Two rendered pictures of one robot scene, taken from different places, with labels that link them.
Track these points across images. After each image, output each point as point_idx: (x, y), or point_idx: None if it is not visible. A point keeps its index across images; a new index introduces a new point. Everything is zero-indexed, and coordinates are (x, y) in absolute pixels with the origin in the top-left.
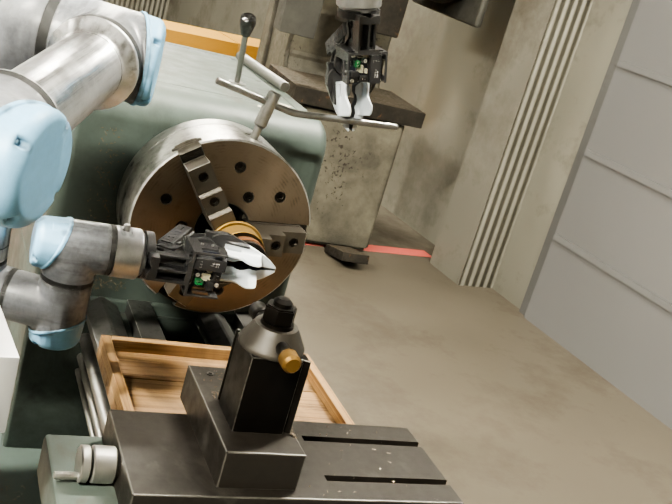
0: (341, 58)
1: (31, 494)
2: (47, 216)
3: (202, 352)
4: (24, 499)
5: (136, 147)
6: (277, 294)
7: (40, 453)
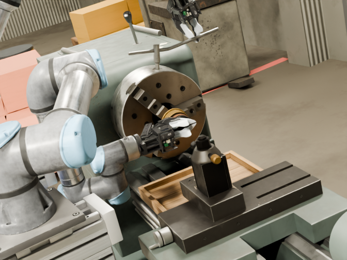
0: (176, 14)
1: None
2: None
3: (184, 173)
4: None
5: (109, 99)
6: (205, 129)
7: (139, 252)
